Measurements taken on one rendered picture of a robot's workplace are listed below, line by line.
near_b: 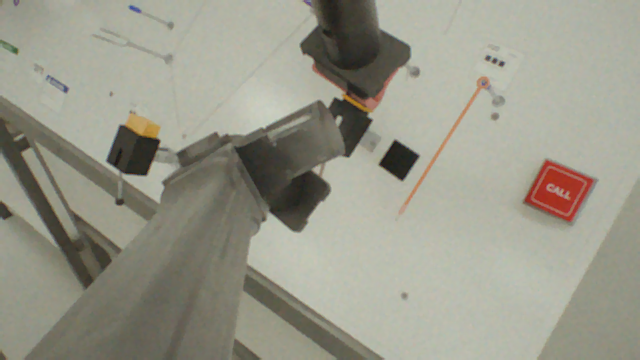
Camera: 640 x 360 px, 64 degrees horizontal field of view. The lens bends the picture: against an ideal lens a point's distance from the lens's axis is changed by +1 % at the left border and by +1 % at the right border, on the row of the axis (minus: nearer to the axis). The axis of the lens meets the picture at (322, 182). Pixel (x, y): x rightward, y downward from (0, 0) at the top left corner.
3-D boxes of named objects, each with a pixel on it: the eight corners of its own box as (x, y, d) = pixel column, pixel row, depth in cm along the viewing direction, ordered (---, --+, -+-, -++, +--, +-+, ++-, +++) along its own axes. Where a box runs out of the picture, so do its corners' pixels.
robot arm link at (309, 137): (165, 158, 41) (218, 247, 43) (289, 95, 38) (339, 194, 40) (216, 128, 52) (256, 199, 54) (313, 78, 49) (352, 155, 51)
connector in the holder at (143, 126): (139, 128, 77) (124, 125, 75) (144, 116, 77) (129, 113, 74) (156, 138, 75) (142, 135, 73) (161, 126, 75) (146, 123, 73)
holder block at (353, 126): (324, 140, 64) (309, 136, 60) (348, 102, 63) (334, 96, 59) (349, 158, 62) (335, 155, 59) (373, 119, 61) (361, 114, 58)
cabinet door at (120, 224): (209, 318, 114) (179, 221, 90) (70, 209, 138) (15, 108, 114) (215, 312, 116) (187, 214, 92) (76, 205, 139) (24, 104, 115)
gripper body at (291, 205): (273, 142, 61) (242, 123, 54) (335, 189, 57) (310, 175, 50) (242, 185, 61) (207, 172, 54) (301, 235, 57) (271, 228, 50)
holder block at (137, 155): (141, 199, 85) (90, 198, 76) (168, 133, 83) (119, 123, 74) (160, 212, 83) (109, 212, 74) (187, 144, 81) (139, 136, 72)
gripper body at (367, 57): (340, 15, 56) (327, -37, 49) (413, 58, 52) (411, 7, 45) (301, 56, 55) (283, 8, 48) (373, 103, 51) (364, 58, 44)
